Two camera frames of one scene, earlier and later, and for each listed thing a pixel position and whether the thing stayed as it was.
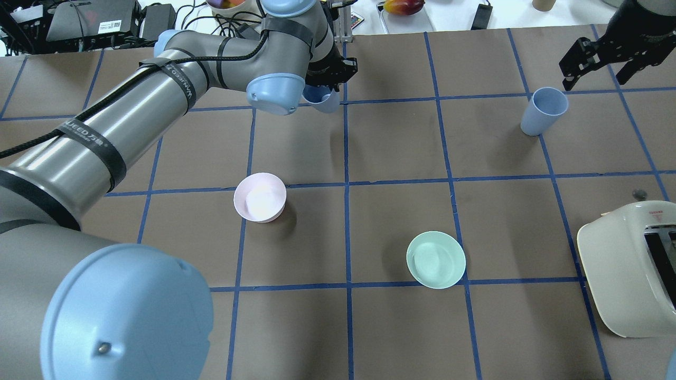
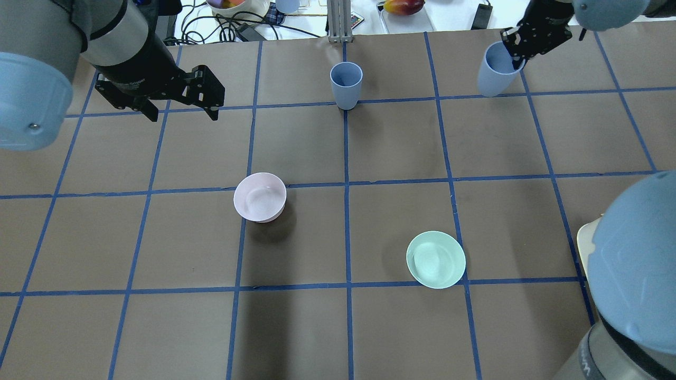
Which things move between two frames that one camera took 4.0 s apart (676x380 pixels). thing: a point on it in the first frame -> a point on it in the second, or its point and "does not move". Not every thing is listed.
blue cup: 547,106 -> 497,73
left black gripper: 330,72 -> 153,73
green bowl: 436,259 does not move
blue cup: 321,97 -> 346,78
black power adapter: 482,17 does not move
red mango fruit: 404,7 does not move
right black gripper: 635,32 -> 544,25
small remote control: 356,20 does not move
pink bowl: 260,197 does not move
